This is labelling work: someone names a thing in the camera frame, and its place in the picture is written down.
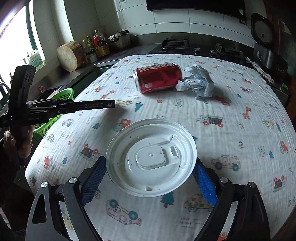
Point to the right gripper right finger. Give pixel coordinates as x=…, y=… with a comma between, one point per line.
x=250, y=221

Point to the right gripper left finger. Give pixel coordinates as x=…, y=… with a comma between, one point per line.
x=46, y=218

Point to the white plastic cup lid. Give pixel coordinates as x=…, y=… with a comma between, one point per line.
x=151, y=157

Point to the red cola can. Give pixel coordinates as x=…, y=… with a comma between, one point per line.
x=157, y=77

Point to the white paper ball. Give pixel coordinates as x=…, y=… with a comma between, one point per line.
x=198, y=80

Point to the steel kitchen sink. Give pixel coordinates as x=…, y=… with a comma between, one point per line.
x=48, y=92

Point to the person left hand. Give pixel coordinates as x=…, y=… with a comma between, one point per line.
x=10, y=143

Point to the detergent bottle on sill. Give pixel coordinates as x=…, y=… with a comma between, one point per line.
x=34, y=58

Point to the green cabinet doors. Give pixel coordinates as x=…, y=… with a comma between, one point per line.
x=85, y=81

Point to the round wooden chopping block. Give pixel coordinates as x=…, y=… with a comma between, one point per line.
x=71, y=55

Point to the white patterned table cloth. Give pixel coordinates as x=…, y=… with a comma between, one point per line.
x=242, y=132

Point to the oil and sauce bottle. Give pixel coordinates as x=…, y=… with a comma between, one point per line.
x=95, y=46

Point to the steel cooking pot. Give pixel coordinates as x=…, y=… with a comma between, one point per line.
x=120, y=40

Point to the white rag on counter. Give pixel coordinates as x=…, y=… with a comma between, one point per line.
x=266, y=76

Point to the black gas stove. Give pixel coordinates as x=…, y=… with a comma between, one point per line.
x=218, y=51

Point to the black range hood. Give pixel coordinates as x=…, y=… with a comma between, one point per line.
x=232, y=8

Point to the black rice cooker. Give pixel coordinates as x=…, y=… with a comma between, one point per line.
x=263, y=33

